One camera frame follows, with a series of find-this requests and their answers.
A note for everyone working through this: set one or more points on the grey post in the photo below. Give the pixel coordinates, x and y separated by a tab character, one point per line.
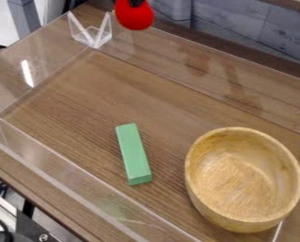
25	16

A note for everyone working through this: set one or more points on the wooden bowl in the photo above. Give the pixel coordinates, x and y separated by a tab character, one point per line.
243	179

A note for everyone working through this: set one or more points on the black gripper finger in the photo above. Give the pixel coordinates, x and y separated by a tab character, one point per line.
136	3

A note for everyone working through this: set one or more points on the black clamp bracket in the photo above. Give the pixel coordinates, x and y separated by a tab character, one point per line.
29	231

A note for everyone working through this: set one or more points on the green rectangular block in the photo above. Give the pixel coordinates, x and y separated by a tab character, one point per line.
135	156

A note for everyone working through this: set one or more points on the clear acrylic tray enclosure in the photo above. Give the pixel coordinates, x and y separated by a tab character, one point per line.
68	94

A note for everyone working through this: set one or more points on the red plush fruit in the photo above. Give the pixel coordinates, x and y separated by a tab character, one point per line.
135	18

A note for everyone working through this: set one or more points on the black table leg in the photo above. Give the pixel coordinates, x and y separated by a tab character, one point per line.
29	209

